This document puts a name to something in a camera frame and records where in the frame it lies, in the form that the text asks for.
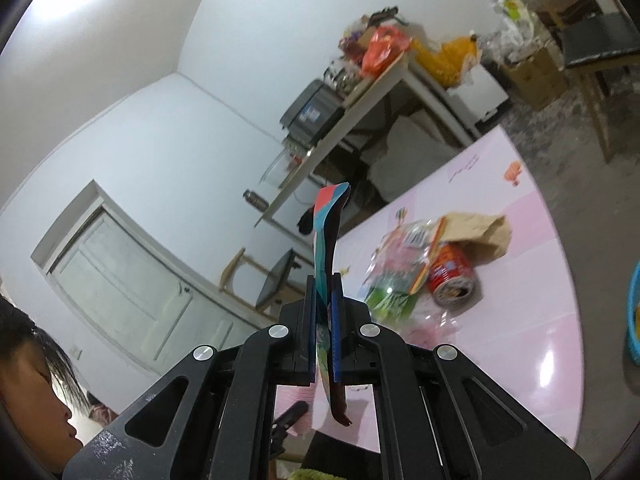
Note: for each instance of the colourful snack wrapper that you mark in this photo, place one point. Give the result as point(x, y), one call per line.
point(325, 240)

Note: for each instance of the white cloth sack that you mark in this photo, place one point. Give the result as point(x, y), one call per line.
point(405, 155)

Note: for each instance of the green fuzzy cloth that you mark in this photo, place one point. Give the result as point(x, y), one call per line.
point(306, 475)

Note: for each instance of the cardboard box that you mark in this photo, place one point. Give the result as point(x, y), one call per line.
point(537, 77)

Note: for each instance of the steel thermos flask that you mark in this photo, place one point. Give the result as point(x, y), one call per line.
point(255, 200)

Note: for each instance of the pile of white plastic bags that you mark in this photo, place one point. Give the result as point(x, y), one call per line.
point(517, 32)

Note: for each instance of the black clothing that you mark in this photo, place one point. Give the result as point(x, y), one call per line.
point(306, 222)

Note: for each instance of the long white side table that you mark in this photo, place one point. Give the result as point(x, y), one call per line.
point(345, 125)

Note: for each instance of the steel pot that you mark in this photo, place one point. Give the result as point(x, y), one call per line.
point(342, 77)

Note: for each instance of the red drink can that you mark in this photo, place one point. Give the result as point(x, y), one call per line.
point(450, 272)

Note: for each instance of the pink printed table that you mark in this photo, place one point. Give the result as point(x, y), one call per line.
point(510, 320)

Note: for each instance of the green white package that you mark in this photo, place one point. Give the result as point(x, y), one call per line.
point(512, 8)

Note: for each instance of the black bag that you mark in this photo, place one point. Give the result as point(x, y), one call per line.
point(382, 15)

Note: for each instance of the dark wooden stool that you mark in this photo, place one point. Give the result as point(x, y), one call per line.
point(570, 5)

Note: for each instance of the yellow plastic bag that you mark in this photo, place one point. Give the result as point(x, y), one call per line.
point(445, 60)

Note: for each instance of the white cabinet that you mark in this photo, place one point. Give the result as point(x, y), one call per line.
point(480, 95)

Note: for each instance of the grey rice cooker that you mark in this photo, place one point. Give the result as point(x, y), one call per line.
point(310, 112)

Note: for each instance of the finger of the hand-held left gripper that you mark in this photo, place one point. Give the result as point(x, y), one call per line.
point(292, 412)

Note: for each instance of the clear glass bowl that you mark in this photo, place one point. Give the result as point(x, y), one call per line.
point(275, 170)

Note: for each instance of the person's head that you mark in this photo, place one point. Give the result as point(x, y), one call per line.
point(30, 385)

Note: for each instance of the clear plastic wrapper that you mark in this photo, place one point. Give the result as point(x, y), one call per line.
point(397, 265)

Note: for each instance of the brown paper bag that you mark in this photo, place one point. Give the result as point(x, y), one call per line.
point(480, 235)

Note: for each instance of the orange plastic bag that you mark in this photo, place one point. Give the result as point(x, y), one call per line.
point(382, 50)

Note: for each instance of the blue plastic basket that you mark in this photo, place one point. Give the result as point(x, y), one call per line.
point(634, 310)

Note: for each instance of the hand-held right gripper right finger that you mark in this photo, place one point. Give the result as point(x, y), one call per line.
point(350, 330)

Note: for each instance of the wooden chair with black seat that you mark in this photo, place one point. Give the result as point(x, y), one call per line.
point(600, 40)
point(272, 280)

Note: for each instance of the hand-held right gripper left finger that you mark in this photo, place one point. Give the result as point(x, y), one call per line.
point(300, 330)

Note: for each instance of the white panelled door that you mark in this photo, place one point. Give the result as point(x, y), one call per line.
point(115, 285)

